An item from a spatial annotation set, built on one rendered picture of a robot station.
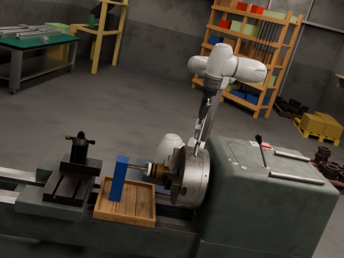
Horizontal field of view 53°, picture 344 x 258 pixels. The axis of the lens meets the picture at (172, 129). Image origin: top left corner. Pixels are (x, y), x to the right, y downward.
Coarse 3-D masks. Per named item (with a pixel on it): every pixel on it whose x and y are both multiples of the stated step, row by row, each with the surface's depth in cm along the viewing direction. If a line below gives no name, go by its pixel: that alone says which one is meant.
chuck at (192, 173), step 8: (184, 152) 171; (200, 152) 172; (184, 160) 167; (192, 160) 166; (200, 160) 167; (184, 168) 164; (192, 168) 164; (200, 168) 165; (184, 176) 163; (192, 176) 163; (200, 176) 164; (184, 184) 163; (192, 184) 163; (200, 184) 164; (176, 192) 171; (192, 192) 164; (176, 200) 167; (184, 200) 166; (192, 200) 166
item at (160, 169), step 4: (152, 164) 174; (156, 164) 175; (160, 164) 175; (152, 168) 173; (156, 168) 173; (160, 168) 173; (164, 168) 175; (168, 168) 176; (152, 172) 172; (156, 172) 172; (160, 172) 172; (168, 172) 174; (152, 176) 173; (156, 176) 173; (160, 176) 173; (160, 180) 174
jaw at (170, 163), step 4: (176, 148) 178; (180, 148) 178; (176, 152) 178; (180, 152) 178; (168, 156) 180; (172, 156) 177; (176, 156) 177; (180, 156) 178; (164, 160) 178; (168, 160) 177; (172, 160) 177; (176, 160) 177; (180, 160) 177; (164, 164) 176; (168, 164) 176; (172, 164) 176; (176, 164) 177; (176, 168) 179
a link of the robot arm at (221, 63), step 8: (216, 48) 158; (224, 48) 156; (216, 56) 157; (224, 56) 157; (232, 56) 160; (208, 64) 161; (216, 64) 158; (224, 64) 158; (232, 64) 159; (208, 72) 162; (216, 72) 160; (224, 72) 160; (232, 72) 160
